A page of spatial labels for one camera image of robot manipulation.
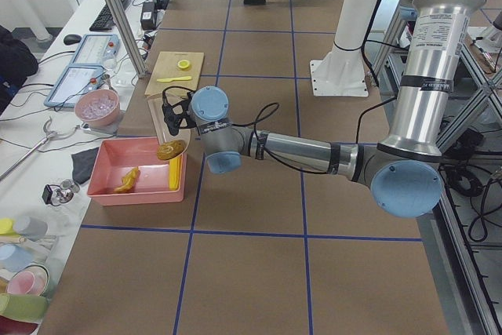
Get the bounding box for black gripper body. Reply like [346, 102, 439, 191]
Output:
[162, 91, 195, 135]

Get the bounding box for beige plastic dustpan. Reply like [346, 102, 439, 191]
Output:
[147, 94, 191, 161]

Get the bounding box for yellow toy knife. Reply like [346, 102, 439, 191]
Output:
[156, 75, 192, 83]

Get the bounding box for teach pendant tablet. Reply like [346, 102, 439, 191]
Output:
[44, 64, 105, 107]
[71, 33, 120, 64]

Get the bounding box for dark grey cloth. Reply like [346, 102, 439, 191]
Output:
[71, 147, 99, 184]

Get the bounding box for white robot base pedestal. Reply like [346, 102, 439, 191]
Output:
[310, 0, 377, 97]

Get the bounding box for yellow toy corn cob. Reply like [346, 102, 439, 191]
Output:
[169, 155, 183, 191]

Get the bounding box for stacked coloured cups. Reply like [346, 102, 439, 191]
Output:
[1, 217, 48, 334]

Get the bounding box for yellow toy lemon slice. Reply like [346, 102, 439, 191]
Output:
[177, 59, 191, 71]

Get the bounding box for lower teach pendant tablet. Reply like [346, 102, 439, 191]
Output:
[44, 64, 105, 107]

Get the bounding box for metal grabber tool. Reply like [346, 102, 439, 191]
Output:
[0, 117, 80, 181]

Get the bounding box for black keyboard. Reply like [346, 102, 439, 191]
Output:
[89, 0, 132, 32]

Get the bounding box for pink bowl with ice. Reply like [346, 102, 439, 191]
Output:
[75, 89, 121, 128]

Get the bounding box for pink plastic bin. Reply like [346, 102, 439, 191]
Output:
[87, 137, 187, 206]

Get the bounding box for wooden cutting board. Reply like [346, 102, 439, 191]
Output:
[144, 51, 204, 96]

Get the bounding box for upper teach pendant tablet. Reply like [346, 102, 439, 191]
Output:
[71, 33, 120, 64]

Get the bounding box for tan toy ginger root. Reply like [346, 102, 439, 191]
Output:
[114, 166, 140, 194]

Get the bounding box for aluminium frame post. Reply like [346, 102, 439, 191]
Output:
[105, 0, 147, 78]

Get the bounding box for brown toy potato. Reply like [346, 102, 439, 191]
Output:
[156, 140, 187, 161]

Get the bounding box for black computer mouse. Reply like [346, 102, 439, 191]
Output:
[63, 34, 82, 46]

